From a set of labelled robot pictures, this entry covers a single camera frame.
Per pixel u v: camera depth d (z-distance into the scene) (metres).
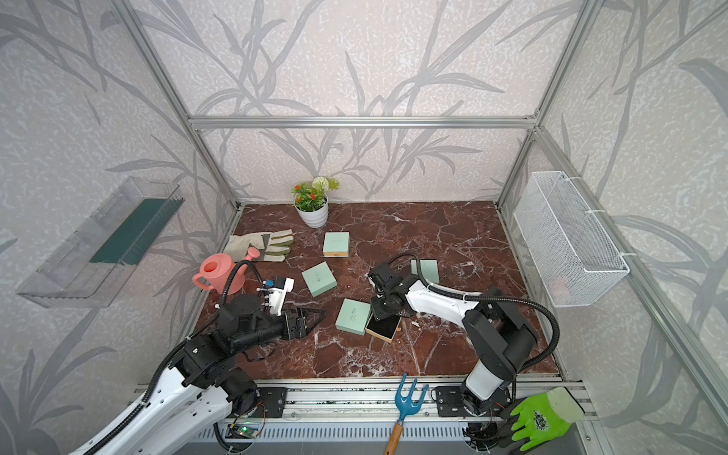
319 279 0.94
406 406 0.74
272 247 1.05
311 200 1.02
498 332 0.45
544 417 0.70
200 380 0.49
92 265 0.64
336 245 1.03
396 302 0.63
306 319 0.62
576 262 0.61
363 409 0.73
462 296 0.50
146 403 0.46
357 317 0.86
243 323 0.53
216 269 0.87
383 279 0.69
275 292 0.65
